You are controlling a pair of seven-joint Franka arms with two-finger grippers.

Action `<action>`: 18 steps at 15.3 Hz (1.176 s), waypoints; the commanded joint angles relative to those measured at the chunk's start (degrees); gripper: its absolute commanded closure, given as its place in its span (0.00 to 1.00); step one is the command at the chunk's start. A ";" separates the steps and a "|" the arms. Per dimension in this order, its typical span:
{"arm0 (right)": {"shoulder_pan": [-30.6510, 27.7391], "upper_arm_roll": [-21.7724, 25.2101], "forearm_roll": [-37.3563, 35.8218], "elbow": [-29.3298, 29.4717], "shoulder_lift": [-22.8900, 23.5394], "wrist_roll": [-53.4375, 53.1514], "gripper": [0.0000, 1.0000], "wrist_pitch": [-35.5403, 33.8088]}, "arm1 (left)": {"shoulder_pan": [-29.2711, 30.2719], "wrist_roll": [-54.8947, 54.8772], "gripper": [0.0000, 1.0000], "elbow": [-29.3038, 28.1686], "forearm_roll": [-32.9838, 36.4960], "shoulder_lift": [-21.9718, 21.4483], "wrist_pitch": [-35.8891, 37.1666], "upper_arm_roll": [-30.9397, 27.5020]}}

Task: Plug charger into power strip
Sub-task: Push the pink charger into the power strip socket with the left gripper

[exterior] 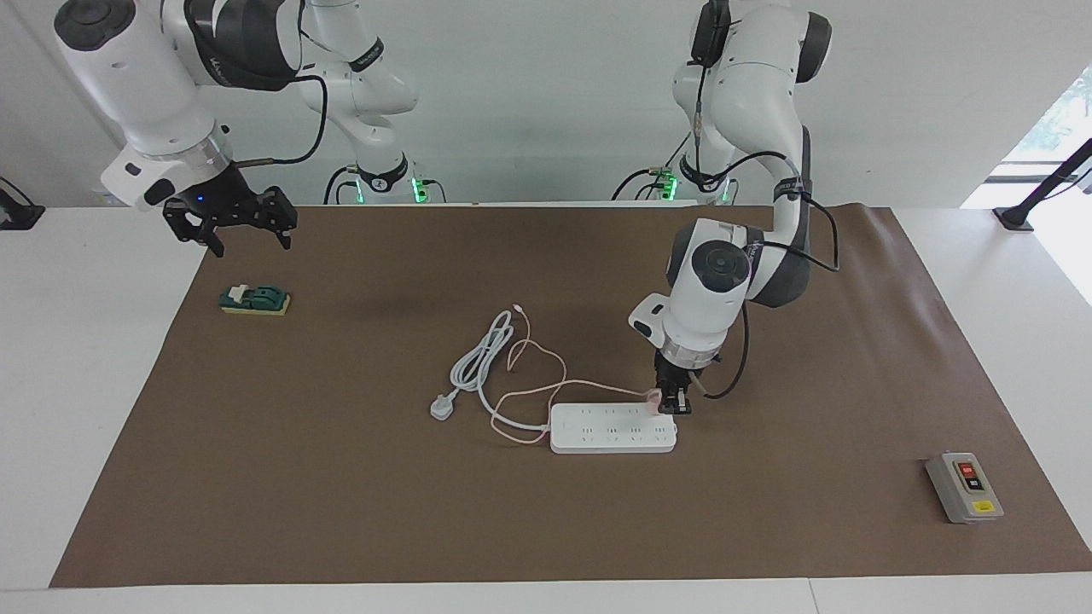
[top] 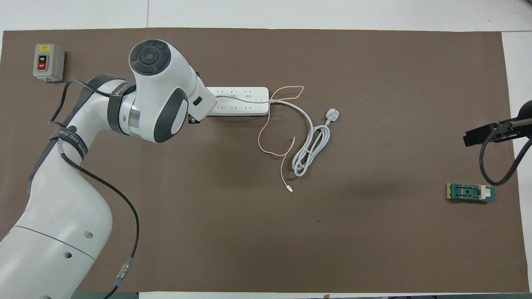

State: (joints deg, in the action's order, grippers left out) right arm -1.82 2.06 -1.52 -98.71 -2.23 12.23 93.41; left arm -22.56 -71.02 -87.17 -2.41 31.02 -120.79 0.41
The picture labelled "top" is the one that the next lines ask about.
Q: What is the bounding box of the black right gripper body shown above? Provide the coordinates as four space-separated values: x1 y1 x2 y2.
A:
517 100 532 140

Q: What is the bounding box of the thin pink charging cable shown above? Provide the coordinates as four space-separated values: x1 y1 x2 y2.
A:
216 86 305 193

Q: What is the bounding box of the white power strip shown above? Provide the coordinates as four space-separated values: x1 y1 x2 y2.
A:
207 86 270 116

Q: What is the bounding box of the green circuit board module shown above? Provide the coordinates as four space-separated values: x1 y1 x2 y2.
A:
447 183 496 204

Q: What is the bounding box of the brown table mat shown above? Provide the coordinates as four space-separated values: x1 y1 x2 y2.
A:
0 27 530 293

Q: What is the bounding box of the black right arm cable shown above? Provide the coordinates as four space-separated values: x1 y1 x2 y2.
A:
479 118 532 186

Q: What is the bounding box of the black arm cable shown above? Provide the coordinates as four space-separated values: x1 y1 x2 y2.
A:
48 79 140 299
479 118 532 186

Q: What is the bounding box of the white power cord with plug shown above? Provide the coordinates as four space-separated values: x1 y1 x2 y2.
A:
268 98 341 177

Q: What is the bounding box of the grey on-off switch box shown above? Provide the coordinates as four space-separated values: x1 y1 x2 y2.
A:
33 44 66 83

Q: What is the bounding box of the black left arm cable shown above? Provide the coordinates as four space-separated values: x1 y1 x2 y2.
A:
48 79 140 299

